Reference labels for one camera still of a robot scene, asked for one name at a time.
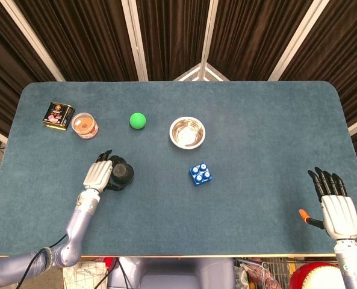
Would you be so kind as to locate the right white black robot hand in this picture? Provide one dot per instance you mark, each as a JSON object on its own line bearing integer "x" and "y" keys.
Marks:
{"x": 340, "y": 215}

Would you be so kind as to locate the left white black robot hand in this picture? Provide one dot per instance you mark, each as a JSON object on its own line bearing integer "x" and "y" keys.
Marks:
{"x": 97, "y": 176}

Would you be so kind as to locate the black faceted cup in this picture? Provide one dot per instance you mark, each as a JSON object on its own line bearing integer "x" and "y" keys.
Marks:
{"x": 122, "y": 173}

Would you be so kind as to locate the left lavender robot arm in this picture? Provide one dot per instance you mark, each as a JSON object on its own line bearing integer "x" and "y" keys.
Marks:
{"x": 76, "y": 222}

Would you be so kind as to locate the right lavender robot arm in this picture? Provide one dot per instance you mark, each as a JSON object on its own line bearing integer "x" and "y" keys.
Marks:
{"x": 349, "y": 265}

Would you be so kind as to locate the clear plastic jar orange contents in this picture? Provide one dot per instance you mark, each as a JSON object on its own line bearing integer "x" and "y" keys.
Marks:
{"x": 85, "y": 125}

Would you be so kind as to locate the red and white ball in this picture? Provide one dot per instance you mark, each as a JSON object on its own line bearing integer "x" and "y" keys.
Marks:
{"x": 313, "y": 277}

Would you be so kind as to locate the green rubber ball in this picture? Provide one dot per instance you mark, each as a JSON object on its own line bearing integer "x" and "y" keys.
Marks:
{"x": 138, "y": 121}

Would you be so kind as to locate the black rectangular food tin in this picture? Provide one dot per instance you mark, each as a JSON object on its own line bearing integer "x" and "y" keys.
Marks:
{"x": 57, "y": 116}

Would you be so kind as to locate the white grid pattern bag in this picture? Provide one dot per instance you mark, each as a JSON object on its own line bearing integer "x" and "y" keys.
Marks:
{"x": 88, "y": 275}

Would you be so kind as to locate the stainless steel bowl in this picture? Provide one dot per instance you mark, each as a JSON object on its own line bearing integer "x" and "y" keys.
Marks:
{"x": 187, "y": 132}

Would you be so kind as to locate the blue building block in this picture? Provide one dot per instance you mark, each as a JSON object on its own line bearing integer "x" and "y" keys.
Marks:
{"x": 201, "y": 175}

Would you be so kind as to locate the teal felt table cloth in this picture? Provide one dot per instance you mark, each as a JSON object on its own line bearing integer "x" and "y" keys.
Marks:
{"x": 196, "y": 210}

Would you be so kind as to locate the colourful plastic bag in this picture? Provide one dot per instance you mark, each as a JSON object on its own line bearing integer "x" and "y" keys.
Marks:
{"x": 256, "y": 280}

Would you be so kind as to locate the grey blue robot torso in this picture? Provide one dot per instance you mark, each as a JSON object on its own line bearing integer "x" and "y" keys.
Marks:
{"x": 172, "y": 274}

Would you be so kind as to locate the brown pleated curtain panel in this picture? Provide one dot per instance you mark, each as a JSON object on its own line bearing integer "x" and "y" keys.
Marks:
{"x": 250, "y": 36}
{"x": 3, "y": 60}
{"x": 85, "y": 39}
{"x": 346, "y": 45}
{"x": 175, "y": 36}

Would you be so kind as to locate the white triangular partition foot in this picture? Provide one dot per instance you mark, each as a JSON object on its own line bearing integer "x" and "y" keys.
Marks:
{"x": 200, "y": 73}

